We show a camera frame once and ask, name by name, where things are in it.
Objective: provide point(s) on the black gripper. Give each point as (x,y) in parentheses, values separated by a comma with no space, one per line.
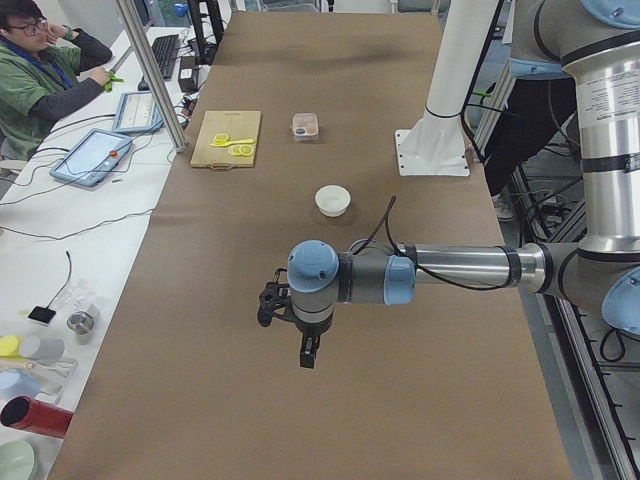
(309,330)

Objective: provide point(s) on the clear plastic egg box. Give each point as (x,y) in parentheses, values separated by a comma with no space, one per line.
(300,121)

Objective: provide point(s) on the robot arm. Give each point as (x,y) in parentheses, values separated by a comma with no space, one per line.
(597,44)

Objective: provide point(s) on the white bowl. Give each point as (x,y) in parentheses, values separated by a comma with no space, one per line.
(332,200)

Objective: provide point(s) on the lemon slice lower left pair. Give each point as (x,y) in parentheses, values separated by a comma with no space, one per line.
(245,150)

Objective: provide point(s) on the lemon slice pair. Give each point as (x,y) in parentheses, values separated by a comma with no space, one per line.
(235,150)
(245,150)

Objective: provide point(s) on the lemon slice upper left pair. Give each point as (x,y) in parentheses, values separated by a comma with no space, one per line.
(235,150)

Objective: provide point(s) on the yellow plastic knife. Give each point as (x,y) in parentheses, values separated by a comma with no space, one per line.
(229,143)

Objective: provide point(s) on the lemon slice top right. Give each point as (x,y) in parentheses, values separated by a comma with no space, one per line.
(220,139)

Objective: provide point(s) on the wooden cutting board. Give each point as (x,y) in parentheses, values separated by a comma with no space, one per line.
(238,125)

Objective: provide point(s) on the metal cylinder part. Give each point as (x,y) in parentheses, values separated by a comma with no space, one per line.
(83,323)

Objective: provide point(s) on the grey cup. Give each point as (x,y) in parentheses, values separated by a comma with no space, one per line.
(45,351)

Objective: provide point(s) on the blue teach pendant near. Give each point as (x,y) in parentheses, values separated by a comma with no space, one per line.
(92,158)

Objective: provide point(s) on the blue teach pendant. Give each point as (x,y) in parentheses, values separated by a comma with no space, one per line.
(137,113)
(92,158)

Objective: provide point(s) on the blue teach pendant far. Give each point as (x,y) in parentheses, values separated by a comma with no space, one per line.
(137,113)

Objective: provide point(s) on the red cylinder bottle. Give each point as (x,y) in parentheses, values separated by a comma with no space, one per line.
(35,416)

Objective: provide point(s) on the yellow cup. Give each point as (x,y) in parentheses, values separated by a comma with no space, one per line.
(10,346)

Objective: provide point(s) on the green bowl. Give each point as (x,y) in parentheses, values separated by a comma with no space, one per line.
(17,461)

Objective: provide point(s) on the black keyboard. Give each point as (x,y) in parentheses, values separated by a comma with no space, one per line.
(165,50)

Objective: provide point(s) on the person in green jacket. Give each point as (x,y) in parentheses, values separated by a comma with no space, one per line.
(48,72)

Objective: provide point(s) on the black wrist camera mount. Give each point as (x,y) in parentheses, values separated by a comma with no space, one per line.
(275,301)

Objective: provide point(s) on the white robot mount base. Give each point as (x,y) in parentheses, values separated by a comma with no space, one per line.
(435,145)

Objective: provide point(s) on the aluminium frame post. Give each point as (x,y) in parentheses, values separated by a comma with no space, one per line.
(150,70)

